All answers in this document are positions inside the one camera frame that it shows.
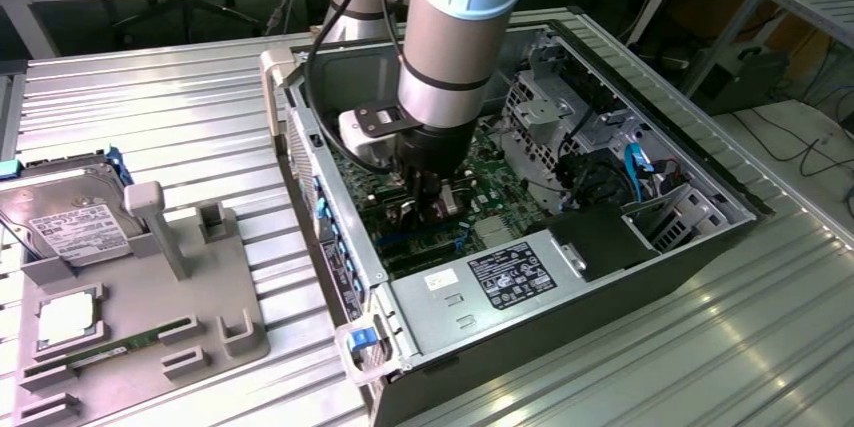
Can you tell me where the blue SATA wire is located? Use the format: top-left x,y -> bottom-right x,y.
623,141 -> 653,206

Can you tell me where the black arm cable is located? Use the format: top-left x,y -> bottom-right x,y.
306,0 -> 402,173

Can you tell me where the grey parts rack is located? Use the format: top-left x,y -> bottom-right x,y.
11,180 -> 272,427

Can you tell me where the dark metal frame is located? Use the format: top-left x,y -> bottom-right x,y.
0,59 -> 29,163

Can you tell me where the silver power supply unit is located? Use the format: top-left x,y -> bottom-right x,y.
388,229 -> 590,357

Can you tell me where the silver disk bay cage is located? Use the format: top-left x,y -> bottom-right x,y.
499,69 -> 602,168

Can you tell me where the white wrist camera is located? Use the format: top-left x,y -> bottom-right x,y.
336,103 -> 410,169

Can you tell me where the black expansion slot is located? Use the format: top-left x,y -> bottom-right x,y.
386,244 -> 459,273

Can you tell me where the green motherboard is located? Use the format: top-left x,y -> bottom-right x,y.
330,114 -> 556,281

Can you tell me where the silver hard disk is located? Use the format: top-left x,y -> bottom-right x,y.
0,165 -> 151,268

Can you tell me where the green RAM stick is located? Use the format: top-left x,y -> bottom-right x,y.
23,330 -> 170,378

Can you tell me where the blue disk caddy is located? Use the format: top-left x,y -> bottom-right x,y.
0,145 -> 139,193

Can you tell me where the black box on floor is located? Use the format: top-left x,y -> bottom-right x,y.
693,44 -> 793,116

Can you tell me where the small silver chipset heatsink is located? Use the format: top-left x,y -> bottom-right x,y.
475,219 -> 514,244

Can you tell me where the thin coloured wire bundle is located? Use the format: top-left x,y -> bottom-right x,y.
647,157 -> 690,184

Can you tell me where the black graphics card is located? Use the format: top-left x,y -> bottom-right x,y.
363,181 -> 482,236

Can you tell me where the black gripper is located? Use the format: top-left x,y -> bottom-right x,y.
391,122 -> 476,198

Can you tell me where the black wire bundle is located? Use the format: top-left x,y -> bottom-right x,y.
556,154 -> 630,211

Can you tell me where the open black PC case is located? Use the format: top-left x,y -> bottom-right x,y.
258,18 -> 779,427

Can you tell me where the black plastic shroud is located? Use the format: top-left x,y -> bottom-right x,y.
523,206 -> 662,283

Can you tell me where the silver CPU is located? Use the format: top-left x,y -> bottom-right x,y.
36,292 -> 99,349

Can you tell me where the black cable on white table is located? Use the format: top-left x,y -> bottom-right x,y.
730,109 -> 854,183

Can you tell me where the black office chair base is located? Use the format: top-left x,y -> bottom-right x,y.
112,0 -> 263,44

